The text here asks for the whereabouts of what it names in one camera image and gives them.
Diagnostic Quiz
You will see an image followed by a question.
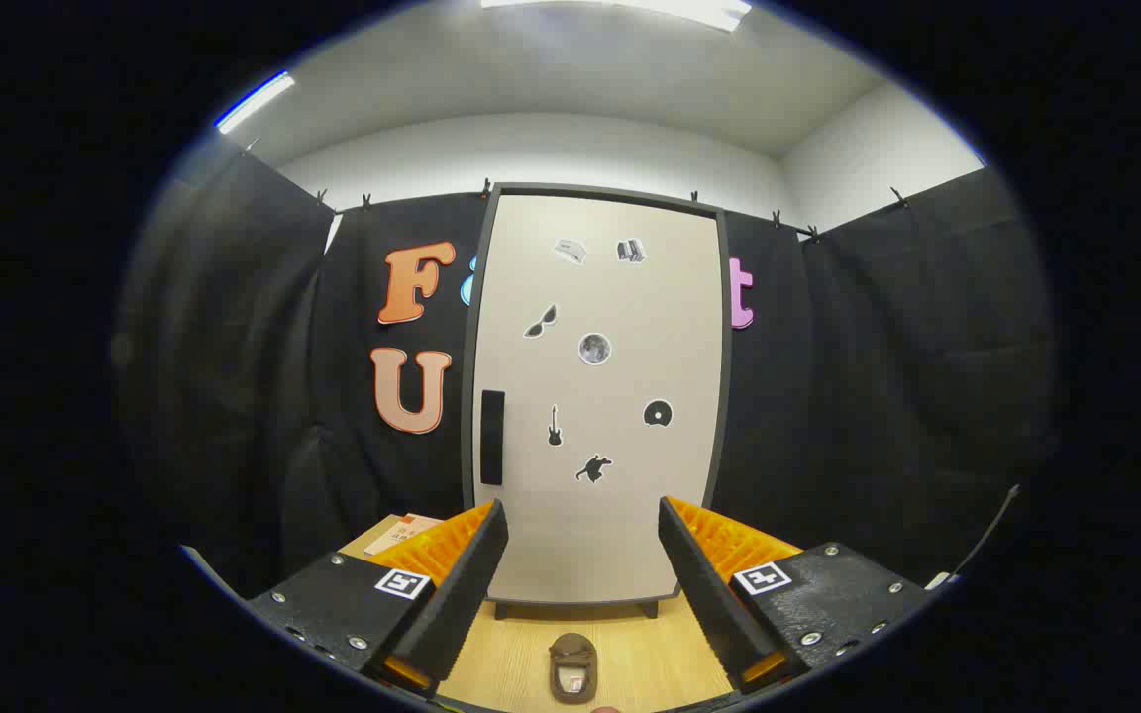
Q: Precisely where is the wide ceiling light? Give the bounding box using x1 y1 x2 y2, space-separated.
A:
479 0 752 33

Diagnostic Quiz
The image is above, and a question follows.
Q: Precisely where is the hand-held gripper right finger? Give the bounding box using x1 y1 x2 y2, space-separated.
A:
657 495 933 694

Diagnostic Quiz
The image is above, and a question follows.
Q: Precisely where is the beige shoe cabinet door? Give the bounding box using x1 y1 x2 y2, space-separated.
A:
471 193 727 605

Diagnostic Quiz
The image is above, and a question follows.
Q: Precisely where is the thin black bar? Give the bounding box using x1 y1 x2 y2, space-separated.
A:
952 483 1020 577

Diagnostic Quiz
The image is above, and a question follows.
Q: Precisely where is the dark grey shoe cabinet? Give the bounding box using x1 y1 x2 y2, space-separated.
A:
460 183 733 620

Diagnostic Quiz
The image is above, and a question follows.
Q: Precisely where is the black backdrop cloth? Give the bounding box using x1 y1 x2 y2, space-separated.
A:
115 139 1057 605

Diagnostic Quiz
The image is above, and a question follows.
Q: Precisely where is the beige orange book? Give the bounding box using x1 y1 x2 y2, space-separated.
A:
364 513 445 558

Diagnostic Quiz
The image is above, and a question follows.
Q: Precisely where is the narrow ceiling light strip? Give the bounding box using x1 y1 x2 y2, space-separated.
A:
215 71 296 134

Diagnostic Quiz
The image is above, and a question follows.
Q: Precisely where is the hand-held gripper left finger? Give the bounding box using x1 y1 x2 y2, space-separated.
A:
247 498 511 700

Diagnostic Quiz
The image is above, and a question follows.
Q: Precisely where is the brown fuzzy shoe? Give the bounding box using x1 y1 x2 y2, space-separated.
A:
548 632 599 705

